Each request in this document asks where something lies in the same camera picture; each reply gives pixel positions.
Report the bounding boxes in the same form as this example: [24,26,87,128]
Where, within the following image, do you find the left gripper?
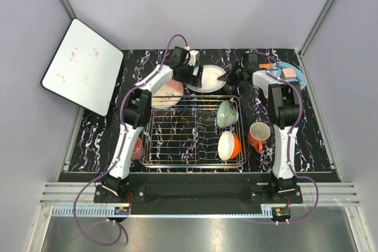
[175,62,204,88]

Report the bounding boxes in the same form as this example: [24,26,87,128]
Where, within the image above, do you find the white plate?
[187,65,226,93]

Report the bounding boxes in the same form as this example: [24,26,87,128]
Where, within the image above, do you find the pink floral plate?
[152,80,184,108]

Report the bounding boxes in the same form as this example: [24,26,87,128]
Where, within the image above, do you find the green celadon bowl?
[216,101,239,129]

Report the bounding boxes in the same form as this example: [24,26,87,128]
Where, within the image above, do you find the metal wire dish rack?
[140,95,246,169]

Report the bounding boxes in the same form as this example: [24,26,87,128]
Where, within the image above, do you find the orange bowl white inside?
[217,131,241,161]

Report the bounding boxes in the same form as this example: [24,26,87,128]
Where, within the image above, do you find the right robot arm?
[218,51,307,203]

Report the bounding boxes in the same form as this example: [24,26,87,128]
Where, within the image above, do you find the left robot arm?
[102,64,204,202]

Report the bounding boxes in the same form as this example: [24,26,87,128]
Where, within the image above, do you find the orange book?
[259,63,272,70]

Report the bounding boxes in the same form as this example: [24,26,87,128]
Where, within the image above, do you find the blue headphones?
[268,62,307,90]

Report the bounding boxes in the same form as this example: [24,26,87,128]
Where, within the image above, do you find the pink cube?
[281,68,296,80]

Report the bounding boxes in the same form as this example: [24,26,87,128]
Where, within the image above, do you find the orange mug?
[247,122,271,152]

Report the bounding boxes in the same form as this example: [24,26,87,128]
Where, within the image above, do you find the pink cup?
[132,138,144,160]

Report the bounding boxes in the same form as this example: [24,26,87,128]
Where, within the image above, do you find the white whiteboard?
[41,18,123,116]

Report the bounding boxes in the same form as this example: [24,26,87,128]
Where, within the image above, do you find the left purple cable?
[72,34,190,247]

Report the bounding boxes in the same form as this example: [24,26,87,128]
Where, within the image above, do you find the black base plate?
[94,173,303,217]

